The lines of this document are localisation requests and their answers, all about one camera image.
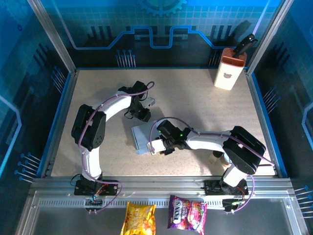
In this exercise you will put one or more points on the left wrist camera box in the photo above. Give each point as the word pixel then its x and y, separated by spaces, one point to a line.
pixel 150 102

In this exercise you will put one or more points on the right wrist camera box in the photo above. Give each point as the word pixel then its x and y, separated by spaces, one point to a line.
pixel 156 147

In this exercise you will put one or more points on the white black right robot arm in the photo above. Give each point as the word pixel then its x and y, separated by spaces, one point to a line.
pixel 207 142

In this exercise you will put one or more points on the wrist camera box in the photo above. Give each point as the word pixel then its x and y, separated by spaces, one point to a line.
pixel 156 147
pixel 150 102

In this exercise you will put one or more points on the aluminium frame post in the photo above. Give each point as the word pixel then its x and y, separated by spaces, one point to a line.
pixel 267 36
pixel 55 39

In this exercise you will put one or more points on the yellow snack bag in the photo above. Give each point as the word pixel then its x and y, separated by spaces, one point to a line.
pixel 139 218

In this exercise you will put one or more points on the aluminium side rail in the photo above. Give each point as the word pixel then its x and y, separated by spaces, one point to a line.
pixel 252 83
pixel 72 83

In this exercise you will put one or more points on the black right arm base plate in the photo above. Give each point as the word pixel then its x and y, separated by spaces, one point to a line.
pixel 212 187

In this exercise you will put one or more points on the grey metal shelf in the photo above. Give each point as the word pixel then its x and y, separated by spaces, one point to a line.
pixel 61 220

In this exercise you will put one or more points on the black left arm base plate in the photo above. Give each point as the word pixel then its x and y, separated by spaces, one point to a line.
pixel 110 187

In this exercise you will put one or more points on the aluminium mounting rail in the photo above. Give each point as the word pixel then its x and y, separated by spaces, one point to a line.
pixel 159 182

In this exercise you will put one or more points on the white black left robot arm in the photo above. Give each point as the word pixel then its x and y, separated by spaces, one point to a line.
pixel 88 127

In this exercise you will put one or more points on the white cardboard paper box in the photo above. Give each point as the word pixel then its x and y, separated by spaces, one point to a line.
pixel 143 134

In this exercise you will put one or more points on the cream knife block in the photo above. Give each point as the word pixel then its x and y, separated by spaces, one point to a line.
pixel 227 73

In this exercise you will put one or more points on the silver topped drink can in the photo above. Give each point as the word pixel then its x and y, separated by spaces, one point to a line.
pixel 226 163

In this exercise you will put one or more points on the purple candy bag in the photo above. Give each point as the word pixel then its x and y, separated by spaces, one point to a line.
pixel 187 213

